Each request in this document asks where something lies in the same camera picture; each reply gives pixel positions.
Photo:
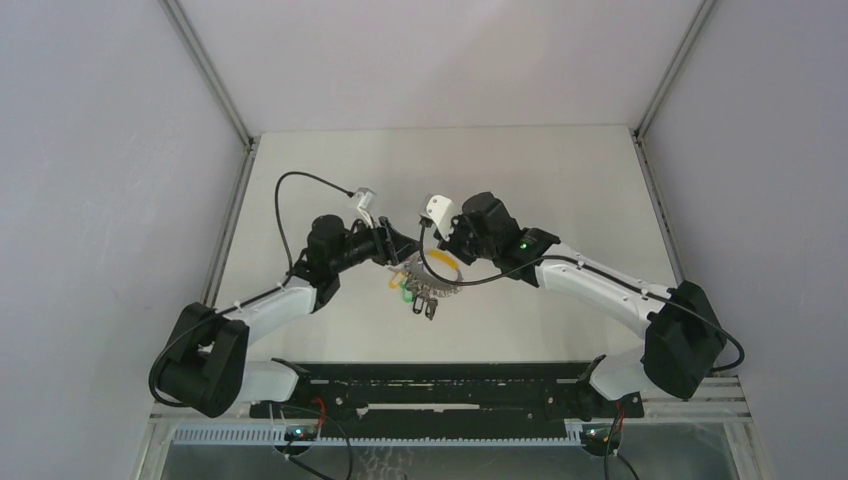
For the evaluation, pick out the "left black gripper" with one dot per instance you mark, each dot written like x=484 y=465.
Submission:
x=390 y=248

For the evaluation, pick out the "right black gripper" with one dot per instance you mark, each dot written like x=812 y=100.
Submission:
x=451 y=245

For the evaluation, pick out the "yellow tagged key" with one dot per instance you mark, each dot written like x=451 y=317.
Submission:
x=398 y=280

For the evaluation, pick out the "large metal keyring yellow handle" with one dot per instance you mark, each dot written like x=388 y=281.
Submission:
x=432 y=275

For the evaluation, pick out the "green tagged key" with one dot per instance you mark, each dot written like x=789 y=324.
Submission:
x=406 y=295

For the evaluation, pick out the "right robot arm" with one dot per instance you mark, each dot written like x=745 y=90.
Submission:
x=680 y=336

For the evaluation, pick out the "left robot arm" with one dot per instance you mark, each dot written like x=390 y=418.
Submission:
x=204 y=365

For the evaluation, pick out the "left circuit board green led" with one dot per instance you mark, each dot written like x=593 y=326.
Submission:
x=300 y=434

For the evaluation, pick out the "circuit board green led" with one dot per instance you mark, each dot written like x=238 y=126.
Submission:
x=300 y=434
x=600 y=436

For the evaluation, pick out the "right circuit board green led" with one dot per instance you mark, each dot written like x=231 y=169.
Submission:
x=600 y=436

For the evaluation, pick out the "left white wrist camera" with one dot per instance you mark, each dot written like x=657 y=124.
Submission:
x=361 y=200

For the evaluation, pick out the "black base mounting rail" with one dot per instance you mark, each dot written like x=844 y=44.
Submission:
x=486 y=399

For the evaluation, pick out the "white slotted cable duct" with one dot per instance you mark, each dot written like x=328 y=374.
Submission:
x=266 y=435

